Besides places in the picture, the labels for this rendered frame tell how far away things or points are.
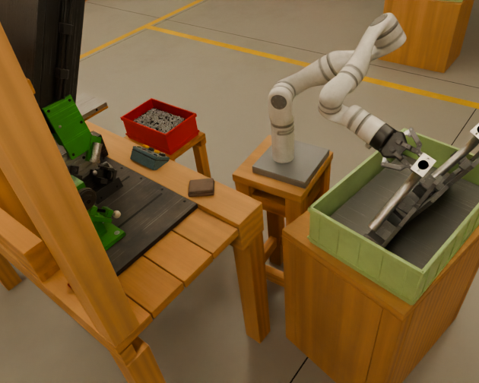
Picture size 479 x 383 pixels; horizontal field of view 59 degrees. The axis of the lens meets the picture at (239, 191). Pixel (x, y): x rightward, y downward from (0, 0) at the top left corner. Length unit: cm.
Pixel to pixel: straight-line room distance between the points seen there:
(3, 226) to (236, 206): 77
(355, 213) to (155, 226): 73
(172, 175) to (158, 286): 53
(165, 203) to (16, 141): 87
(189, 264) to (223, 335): 91
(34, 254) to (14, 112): 39
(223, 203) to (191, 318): 94
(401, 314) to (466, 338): 100
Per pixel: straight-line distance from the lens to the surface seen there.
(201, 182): 164
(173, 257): 146
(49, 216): 95
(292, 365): 219
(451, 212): 169
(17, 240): 113
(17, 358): 260
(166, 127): 209
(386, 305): 146
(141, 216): 161
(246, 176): 176
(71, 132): 169
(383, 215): 136
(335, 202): 159
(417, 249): 153
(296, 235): 160
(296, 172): 172
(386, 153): 126
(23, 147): 86
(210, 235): 150
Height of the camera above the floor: 197
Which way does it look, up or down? 41 degrees down
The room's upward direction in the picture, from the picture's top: 7 degrees counter-clockwise
